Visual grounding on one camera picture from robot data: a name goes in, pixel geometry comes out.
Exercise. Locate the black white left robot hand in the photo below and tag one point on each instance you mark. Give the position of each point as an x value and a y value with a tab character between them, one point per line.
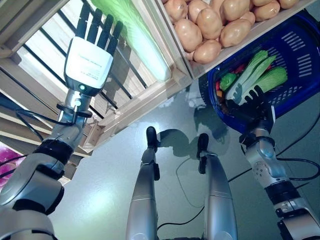
87	62

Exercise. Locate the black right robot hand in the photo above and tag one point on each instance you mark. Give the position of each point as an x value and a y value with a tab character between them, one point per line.
255	110

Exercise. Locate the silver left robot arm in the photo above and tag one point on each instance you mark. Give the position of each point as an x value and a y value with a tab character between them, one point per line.
67	130

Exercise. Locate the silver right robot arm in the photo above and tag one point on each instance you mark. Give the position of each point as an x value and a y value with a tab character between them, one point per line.
265	155

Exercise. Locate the blue plastic shopping basket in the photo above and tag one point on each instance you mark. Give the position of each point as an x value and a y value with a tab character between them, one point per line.
295	25

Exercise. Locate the bright green round pepper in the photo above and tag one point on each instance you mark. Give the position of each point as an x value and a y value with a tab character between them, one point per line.
228	81

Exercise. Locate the wooden cabbage crate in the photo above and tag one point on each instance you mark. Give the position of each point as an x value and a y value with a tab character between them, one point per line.
140	110

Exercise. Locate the tan potato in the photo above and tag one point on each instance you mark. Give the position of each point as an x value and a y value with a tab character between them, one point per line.
188	35
266	10
207	52
235	32
287	3

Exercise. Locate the wooden potato crate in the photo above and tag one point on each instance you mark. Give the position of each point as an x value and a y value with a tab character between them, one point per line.
262	30

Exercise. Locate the purple white onion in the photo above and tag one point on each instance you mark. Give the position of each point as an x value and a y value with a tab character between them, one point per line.
7	160

